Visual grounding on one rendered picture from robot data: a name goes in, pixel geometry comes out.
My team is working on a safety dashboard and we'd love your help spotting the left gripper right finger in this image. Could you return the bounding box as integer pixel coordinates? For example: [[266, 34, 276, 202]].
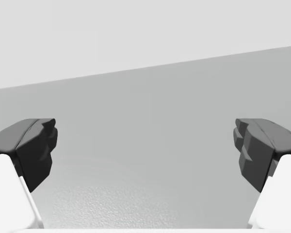
[[233, 118, 291, 230]]

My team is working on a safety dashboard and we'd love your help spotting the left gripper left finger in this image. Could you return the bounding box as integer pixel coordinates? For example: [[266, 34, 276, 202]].
[[0, 118, 59, 230]]

